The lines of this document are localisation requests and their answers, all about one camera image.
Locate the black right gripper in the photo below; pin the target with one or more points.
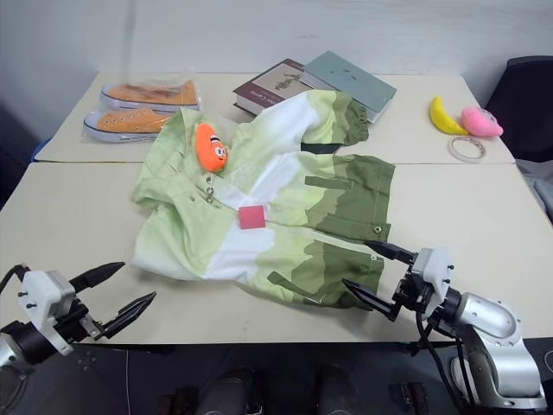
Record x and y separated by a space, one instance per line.
412 296

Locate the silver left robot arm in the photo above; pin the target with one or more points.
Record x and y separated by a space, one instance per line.
19 343

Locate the yellow banana plush toy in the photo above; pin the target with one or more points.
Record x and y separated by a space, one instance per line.
445 117

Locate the black office chair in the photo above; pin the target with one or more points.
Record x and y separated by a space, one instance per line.
525 104

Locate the orange plush toy with face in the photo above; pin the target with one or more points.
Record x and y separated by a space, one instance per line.
211 147

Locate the brown hardcover book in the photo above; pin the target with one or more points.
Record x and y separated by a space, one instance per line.
268 86

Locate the pink plush toy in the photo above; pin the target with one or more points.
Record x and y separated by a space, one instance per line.
479 123

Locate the roll of adhesive tape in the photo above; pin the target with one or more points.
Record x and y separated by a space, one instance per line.
453 149

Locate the orange canvas sneaker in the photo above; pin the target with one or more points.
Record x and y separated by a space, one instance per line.
125 124
147 96

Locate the grey-green hardcover book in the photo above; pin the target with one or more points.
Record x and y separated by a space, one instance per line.
350 80

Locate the pink square tag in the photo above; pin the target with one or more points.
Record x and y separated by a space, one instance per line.
252 217

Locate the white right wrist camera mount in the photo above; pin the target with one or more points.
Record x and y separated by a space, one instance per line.
434 270

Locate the grey cloth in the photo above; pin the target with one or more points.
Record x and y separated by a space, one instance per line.
540 186

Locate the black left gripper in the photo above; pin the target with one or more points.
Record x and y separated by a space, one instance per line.
77 322

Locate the clear plastic bag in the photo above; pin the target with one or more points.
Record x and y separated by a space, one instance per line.
93 110

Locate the green and white zip jacket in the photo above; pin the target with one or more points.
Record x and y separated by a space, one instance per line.
276 194

